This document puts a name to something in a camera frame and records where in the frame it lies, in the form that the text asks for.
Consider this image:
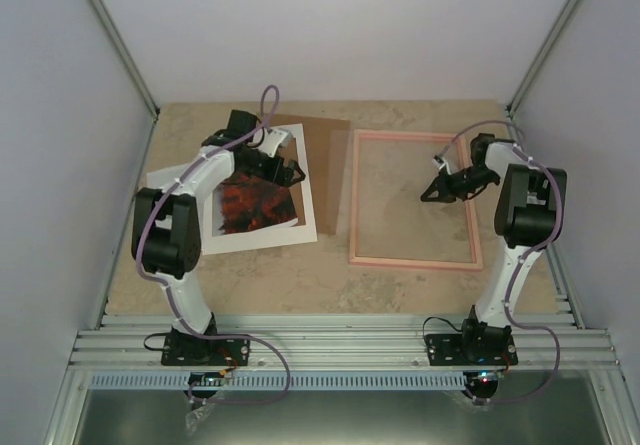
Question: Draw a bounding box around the white mat board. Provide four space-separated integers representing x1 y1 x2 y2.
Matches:
201 124 317 255

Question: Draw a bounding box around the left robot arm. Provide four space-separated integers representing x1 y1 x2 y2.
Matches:
131 110 306 371

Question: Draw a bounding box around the white paper sheet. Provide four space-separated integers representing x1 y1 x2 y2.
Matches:
140 163 189 201

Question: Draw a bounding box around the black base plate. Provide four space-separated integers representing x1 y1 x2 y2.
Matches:
160 331 250 368
424 333 519 367

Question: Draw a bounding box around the clear acrylic sheet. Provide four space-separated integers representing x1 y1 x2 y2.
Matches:
334 129 476 266

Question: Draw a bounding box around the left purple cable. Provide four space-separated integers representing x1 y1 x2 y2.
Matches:
135 84 292 409

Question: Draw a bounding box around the aluminium rail base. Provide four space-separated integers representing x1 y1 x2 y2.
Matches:
45 299 639 444

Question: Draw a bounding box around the right corner aluminium post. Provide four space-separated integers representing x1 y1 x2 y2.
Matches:
505 0 584 120

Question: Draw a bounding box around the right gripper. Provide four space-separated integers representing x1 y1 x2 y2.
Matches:
422 165 501 203

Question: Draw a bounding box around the pink picture frame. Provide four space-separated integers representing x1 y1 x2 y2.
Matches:
348 128 484 273

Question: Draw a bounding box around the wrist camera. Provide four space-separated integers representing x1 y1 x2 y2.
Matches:
432 155 450 174
258 126 293 158

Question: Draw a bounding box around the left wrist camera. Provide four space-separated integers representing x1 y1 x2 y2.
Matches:
258 126 293 158

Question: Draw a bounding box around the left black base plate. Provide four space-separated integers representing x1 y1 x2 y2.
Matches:
160 331 250 368

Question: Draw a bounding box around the brown backing board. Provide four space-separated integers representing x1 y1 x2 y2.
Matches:
270 114 351 235

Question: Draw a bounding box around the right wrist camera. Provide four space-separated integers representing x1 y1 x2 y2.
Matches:
432 155 450 174

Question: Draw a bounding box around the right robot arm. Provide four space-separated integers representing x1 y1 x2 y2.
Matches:
421 133 567 366

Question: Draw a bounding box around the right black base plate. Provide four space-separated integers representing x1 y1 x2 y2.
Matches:
424 333 519 367

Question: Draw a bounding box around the blue grey cable duct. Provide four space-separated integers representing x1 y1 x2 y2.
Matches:
89 371 466 392

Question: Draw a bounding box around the red black photo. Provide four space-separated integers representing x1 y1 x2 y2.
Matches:
212 173 298 236

